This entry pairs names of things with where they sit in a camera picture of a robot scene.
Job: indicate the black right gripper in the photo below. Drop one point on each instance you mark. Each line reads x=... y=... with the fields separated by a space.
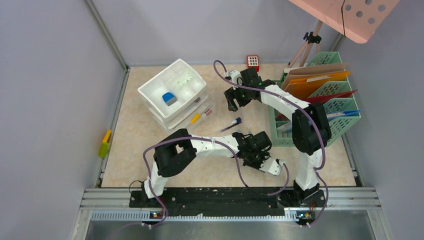
x=231 y=94

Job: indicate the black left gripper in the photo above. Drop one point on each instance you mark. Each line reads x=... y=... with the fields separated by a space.
x=264 y=156

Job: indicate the red cap small bottle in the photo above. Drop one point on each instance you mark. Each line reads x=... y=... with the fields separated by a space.
x=207 y=112

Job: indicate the white plastic drawer organizer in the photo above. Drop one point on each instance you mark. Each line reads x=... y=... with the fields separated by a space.
x=177 y=97

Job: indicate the orange folder binder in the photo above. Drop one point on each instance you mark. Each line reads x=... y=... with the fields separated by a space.
x=303 y=87

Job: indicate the red plastic folder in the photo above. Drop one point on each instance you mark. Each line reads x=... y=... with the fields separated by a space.
x=325 y=98

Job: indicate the green plastic file rack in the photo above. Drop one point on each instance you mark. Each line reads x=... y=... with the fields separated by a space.
x=338 y=125

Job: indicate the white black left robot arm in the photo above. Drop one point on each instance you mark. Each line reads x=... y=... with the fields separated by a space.
x=173 y=154

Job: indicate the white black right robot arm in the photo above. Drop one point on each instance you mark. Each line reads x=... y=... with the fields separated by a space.
x=309 y=123

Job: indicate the dark purple pen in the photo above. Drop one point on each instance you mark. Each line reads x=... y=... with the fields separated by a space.
x=226 y=128

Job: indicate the red grid pen holder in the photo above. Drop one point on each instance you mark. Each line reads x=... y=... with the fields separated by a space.
x=253 y=62

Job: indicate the blue grey eraser block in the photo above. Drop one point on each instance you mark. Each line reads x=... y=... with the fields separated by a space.
x=169 y=98

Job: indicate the blue file folder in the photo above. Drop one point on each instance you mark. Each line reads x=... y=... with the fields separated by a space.
x=339 y=114

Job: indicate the yellow green clip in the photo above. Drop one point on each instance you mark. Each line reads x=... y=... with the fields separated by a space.
x=104 y=147

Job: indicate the pink music stand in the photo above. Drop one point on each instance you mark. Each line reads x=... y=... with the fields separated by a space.
x=356 y=20

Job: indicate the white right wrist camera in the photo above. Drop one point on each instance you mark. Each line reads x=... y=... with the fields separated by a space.
x=235 y=77

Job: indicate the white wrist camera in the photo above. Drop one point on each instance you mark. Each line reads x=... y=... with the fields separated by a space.
x=235 y=77
x=271 y=166

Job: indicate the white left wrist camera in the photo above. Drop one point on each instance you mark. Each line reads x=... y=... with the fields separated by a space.
x=271 y=166

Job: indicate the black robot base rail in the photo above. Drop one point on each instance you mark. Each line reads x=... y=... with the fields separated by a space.
x=179 y=196

